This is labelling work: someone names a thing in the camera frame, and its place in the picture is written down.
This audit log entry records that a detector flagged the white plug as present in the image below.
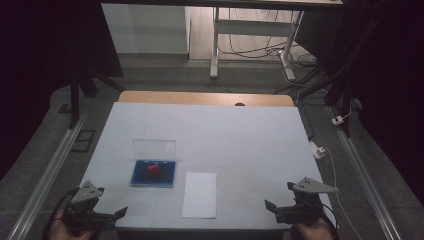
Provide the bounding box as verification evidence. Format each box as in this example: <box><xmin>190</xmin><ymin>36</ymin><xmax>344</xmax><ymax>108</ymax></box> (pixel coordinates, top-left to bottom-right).
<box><xmin>331</xmin><ymin>109</ymin><xmax>354</xmax><ymax>127</ymax></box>

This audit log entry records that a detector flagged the metal floor rail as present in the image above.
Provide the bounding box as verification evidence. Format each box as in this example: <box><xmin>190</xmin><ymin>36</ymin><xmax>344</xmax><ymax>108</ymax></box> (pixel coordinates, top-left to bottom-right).
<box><xmin>5</xmin><ymin>112</ymin><xmax>88</xmax><ymax>240</ymax></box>
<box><xmin>327</xmin><ymin>105</ymin><xmax>403</xmax><ymax>240</ymax></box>

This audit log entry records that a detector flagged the white power adapter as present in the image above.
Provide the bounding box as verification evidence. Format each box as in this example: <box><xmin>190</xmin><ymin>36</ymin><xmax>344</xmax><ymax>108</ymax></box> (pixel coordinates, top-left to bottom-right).
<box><xmin>309</xmin><ymin>141</ymin><xmax>327</xmax><ymax>160</ymax></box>

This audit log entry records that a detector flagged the person's left hand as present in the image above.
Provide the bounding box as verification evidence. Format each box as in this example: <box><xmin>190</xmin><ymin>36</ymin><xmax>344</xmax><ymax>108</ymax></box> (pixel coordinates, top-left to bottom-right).
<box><xmin>48</xmin><ymin>209</ymin><xmax>96</xmax><ymax>240</ymax></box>

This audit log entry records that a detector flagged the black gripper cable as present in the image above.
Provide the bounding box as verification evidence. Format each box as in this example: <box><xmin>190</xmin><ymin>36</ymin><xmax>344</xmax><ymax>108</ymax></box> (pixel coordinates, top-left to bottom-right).
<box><xmin>42</xmin><ymin>187</ymin><xmax>82</xmax><ymax>240</ymax></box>
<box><xmin>320</xmin><ymin>202</ymin><xmax>340</xmax><ymax>240</ymax></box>

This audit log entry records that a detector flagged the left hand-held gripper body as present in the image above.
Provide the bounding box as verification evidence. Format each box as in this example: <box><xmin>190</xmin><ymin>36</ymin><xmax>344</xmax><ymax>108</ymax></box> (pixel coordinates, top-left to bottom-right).
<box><xmin>62</xmin><ymin>180</ymin><xmax>118</xmax><ymax>233</ymax></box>

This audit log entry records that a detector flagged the white metal desk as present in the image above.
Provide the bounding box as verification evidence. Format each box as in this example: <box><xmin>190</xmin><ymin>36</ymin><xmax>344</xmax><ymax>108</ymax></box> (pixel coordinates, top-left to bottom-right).
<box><xmin>209</xmin><ymin>0</ymin><xmax>344</xmax><ymax>81</ymax></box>

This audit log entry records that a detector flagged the white paper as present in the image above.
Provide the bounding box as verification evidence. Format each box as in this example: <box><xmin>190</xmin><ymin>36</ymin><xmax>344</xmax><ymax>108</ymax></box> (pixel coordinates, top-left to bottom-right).
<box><xmin>181</xmin><ymin>171</ymin><xmax>218</xmax><ymax>220</ymax></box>

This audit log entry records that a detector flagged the blue ink pad box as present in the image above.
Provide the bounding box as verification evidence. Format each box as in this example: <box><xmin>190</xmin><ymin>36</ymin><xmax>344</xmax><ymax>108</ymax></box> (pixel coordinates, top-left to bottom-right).
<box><xmin>130</xmin><ymin>138</ymin><xmax>178</xmax><ymax>189</ymax></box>

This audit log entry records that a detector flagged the white table frame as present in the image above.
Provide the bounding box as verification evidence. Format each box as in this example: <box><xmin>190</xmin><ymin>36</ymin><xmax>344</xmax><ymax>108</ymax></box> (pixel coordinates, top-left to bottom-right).
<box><xmin>217</xmin><ymin>7</ymin><xmax>318</xmax><ymax>69</ymax></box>

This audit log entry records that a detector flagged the white cable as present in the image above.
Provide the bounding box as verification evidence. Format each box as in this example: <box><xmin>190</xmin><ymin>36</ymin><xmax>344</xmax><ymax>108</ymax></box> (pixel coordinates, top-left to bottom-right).
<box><xmin>323</xmin><ymin>146</ymin><xmax>364</xmax><ymax>240</ymax></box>

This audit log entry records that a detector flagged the black curtain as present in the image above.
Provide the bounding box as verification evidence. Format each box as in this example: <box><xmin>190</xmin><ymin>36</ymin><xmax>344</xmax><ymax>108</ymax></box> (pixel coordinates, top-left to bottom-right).
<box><xmin>0</xmin><ymin>0</ymin><xmax>125</xmax><ymax>183</ymax></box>
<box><xmin>294</xmin><ymin>0</ymin><xmax>424</xmax><ymax>206</ymax></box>

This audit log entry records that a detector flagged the wooden table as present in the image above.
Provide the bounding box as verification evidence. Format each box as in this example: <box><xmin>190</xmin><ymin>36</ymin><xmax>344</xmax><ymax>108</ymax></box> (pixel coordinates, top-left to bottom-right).
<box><xmin>118</xmin><ymin>90</ymin><xmax>295</xmax><ymax>108</ymax></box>

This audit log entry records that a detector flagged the black floor frame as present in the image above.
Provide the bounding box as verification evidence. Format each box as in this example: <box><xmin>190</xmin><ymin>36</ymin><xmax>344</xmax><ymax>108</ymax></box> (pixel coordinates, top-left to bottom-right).
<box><xmin>70</xmin><ymin>129</ymin><xmax>97</xmax><ymax>154</ymax></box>

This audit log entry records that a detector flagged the person's right hand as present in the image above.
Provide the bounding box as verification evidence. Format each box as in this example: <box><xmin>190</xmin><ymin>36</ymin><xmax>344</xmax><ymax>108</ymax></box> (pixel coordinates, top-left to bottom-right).
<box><xmin>291</xmin><ymin>215</ymin><xmax>335</xmax><ymax>240</ymax></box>

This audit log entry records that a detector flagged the white table cover sheet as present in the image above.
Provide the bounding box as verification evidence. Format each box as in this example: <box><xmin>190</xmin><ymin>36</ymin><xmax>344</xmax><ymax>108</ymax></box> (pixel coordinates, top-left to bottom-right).
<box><xmin>80</xmin><ymin>101</ymin><xmax>336</xmax><ymax>232</ymax></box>

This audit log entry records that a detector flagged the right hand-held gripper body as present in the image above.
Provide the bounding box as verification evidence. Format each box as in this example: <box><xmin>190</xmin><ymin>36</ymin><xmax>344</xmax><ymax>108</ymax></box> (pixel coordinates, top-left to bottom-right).
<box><xmin>275</xmin><ymin>176</ymin><xmax>339</xmax><ymax>227</ymax></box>

